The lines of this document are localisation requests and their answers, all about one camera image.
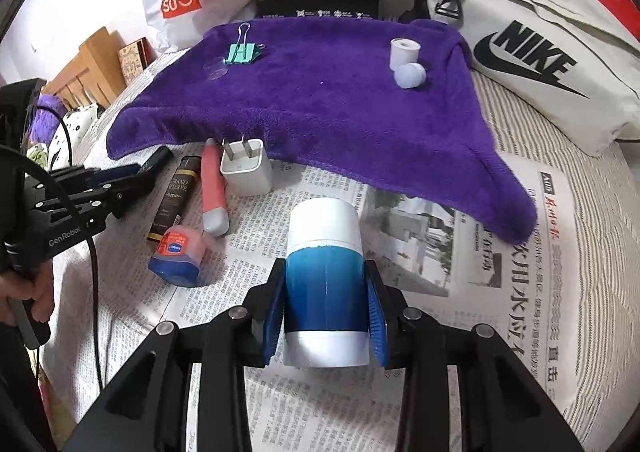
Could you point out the white charger plug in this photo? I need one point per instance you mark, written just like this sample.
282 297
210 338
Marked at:
247 166

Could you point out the small clear plastic cup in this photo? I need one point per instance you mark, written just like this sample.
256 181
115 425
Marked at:
216 70

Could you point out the small white round cap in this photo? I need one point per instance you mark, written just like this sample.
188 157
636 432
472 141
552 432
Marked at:
410 76

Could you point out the patterned notebook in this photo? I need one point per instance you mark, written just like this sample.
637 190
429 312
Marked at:
135 61

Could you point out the white waist bag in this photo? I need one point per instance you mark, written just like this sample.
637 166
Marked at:
540 6

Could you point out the purple towel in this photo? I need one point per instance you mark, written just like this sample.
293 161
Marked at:
325 121

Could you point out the newspaper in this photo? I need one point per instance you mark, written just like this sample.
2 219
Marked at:
500 282

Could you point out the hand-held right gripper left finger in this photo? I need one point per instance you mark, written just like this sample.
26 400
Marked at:
274 327

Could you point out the black tube white script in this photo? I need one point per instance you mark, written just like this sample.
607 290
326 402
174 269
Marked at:
160 159

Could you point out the blue jar orange label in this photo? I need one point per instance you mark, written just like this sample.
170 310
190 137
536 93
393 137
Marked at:
177 257

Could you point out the person's left hand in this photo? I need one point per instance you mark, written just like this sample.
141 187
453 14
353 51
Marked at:
44 287

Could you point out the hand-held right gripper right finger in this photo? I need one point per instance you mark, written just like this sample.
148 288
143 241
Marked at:
377 327

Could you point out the blue and white bottle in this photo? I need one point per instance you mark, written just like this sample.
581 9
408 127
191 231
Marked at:
325 282

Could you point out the wooden headboard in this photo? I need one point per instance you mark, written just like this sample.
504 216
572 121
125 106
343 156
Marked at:
85 71

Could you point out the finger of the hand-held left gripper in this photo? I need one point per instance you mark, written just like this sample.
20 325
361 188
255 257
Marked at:
120 197
115 170

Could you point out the white dotted pillow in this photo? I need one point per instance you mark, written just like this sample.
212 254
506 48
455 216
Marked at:
80 131

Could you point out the green binder clip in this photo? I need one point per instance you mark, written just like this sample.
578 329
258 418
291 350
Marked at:
242 54

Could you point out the pink tube white cap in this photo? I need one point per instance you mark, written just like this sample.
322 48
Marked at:
215 192

